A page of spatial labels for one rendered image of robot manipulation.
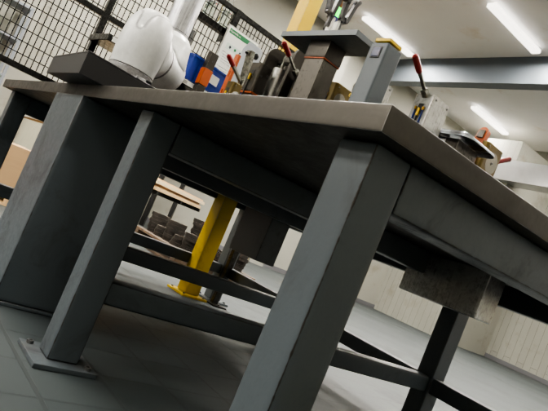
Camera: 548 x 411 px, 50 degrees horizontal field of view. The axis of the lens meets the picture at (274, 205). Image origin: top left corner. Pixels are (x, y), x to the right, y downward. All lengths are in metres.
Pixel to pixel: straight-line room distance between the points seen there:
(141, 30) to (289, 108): 1.14
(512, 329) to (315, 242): 11.71
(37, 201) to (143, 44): 0.60
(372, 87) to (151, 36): 0.73
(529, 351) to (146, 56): 10.92
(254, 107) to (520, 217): 0.48
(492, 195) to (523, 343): 11.41
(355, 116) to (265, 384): 0.39
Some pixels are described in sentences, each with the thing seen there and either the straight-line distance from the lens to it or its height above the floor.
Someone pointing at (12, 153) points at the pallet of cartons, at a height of 0.34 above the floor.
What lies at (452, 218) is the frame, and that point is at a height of 0.62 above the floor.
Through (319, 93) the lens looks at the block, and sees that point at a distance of 1.97.
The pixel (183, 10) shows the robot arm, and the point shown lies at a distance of 2.28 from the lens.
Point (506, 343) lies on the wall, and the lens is 12.50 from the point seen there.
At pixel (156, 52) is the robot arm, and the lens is 2.02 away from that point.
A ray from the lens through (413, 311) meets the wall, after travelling 12.02.
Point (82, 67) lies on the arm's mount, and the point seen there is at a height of 0.72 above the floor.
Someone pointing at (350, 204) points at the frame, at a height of 0.57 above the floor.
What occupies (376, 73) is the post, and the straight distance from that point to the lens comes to 1.79.
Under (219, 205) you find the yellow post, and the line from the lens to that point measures 3.43.
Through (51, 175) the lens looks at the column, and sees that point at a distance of 1.86.
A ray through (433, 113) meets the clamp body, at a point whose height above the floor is 1.01.
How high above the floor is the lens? 0.48
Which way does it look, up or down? 3 degrees up
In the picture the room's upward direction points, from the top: 23 degrees clockwise
